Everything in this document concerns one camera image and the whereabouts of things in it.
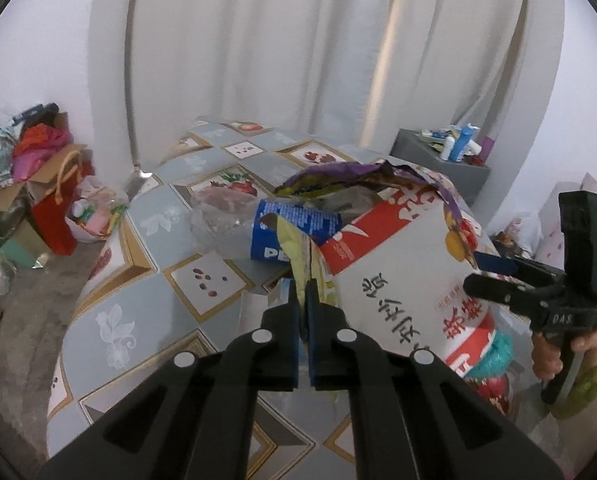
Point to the white curtain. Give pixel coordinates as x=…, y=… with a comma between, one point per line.
x=356, y=70

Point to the white pink paper bag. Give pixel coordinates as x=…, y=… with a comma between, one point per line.
x=550, y=249

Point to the red gift bag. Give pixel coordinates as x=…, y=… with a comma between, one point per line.
x=56, y=209

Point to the grey side cabinet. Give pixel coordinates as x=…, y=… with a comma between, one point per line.
x=468, y=179

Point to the cardboard box with clothes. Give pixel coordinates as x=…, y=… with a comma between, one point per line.
x=37, y=154

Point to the blue lotion bottle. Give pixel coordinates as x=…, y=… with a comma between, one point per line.
x=461, y=143

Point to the red white paper bag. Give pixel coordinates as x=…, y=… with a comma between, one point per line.
x=398, y=271

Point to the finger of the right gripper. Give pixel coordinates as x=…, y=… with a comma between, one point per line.
x=519, y=299
x=521, y=269

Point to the green plastic bag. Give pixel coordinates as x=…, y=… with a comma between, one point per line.
x=495, y=360

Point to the fruit pattern tablecloth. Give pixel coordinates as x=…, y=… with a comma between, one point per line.
x=153, y=294

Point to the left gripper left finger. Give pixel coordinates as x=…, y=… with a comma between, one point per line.
x=193, y=418

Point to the white small bottle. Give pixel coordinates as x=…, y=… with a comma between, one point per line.
x=448, y=148

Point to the green sleeve forearm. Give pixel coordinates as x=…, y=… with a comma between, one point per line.
x=582, y=396

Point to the white plastic bag of items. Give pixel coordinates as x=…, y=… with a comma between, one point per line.
x=95, y=211

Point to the blue Pepsi plastic bottle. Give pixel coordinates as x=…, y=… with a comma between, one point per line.
x=237, y=225

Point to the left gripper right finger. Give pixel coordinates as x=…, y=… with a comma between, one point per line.
x=412, y=416

